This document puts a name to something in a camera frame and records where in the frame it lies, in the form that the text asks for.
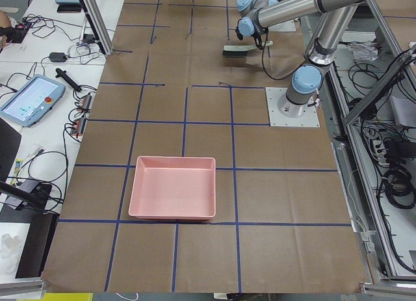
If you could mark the black power adapter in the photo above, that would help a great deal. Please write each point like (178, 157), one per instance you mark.
(57, 57)

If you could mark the black handle tool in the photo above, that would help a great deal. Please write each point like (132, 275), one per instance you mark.
(63, 74)

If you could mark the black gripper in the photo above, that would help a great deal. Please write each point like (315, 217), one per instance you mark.
(257, 38)

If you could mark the pink plastic bin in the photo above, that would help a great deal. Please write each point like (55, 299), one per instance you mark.
(174, 188)

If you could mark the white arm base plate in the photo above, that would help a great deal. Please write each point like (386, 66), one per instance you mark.
(282, 113)

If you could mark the aluminium frame post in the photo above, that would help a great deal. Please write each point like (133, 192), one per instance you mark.
(93, 15)

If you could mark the pale green hand brush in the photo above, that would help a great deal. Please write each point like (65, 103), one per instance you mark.
(234, 51)

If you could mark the blue teach pendant tablet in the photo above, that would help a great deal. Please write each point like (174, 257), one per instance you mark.
(29, 104)

